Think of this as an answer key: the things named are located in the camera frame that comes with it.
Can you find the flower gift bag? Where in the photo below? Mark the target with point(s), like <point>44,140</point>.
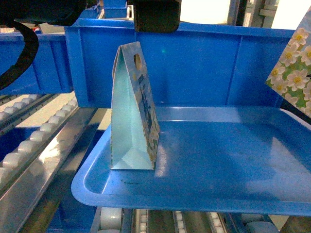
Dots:
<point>134,125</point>
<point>291,76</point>

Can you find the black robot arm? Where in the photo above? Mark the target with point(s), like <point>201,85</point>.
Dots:
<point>157,16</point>

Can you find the large blue plastic bin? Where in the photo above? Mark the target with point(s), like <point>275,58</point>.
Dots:
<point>198,65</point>

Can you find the blue plastic tray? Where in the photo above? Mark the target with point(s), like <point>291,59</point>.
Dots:
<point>249,159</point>

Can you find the blue bin at left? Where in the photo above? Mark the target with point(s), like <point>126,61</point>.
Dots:
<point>50,71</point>

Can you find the white roller conveyor rail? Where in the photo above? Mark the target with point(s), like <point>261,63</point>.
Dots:
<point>15,159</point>

